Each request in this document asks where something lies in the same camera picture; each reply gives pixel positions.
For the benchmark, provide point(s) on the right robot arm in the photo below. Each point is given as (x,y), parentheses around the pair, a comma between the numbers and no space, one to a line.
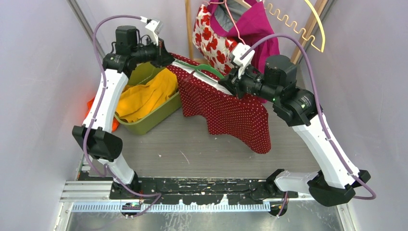
(335,182)

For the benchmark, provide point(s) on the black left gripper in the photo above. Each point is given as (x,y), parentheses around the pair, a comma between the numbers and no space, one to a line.
(161,57)

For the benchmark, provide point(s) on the wooden hanger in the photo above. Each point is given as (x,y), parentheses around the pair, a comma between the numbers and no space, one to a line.
(243,3)

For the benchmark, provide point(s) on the pink wire hanger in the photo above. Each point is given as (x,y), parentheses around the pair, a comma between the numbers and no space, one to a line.
(230,16)

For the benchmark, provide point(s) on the yellow pleated skirt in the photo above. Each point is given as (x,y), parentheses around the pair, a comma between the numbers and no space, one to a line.
(138,101)

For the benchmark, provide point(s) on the green plastic hanger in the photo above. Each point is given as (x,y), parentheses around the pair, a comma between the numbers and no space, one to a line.
(201,67)

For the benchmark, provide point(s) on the magenta dress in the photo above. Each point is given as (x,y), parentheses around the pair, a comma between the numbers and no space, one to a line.
(253,25)

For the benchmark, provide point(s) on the green plastic bin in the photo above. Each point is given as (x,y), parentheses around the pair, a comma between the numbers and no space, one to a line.
(141,75)

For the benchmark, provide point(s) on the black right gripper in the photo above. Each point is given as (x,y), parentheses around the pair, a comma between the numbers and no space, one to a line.
(233,83)

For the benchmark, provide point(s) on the aluminium rail frame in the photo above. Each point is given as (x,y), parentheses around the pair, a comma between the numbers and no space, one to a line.
(86,203)

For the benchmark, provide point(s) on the dark red polka-dot skirt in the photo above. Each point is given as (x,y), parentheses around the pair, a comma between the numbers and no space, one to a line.
(245,119)

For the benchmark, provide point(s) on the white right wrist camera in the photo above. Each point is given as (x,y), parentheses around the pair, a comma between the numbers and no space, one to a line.
(241,56)

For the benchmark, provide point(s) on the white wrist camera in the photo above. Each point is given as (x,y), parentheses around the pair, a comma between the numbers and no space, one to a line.
(241,56)
(153,28)

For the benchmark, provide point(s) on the white red poppy garment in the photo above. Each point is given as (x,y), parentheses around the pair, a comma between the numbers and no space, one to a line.
(214,48)

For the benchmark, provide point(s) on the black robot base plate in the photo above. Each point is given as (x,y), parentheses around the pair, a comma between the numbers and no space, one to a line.
(205,191)

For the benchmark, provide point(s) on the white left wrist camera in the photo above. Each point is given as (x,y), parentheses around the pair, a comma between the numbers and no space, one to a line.
(153,28)

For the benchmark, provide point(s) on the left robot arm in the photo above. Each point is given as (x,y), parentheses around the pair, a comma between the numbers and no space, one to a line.
(95,134)

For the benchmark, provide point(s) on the wooden clothes rack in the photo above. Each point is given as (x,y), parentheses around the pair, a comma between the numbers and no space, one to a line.
(312,34)

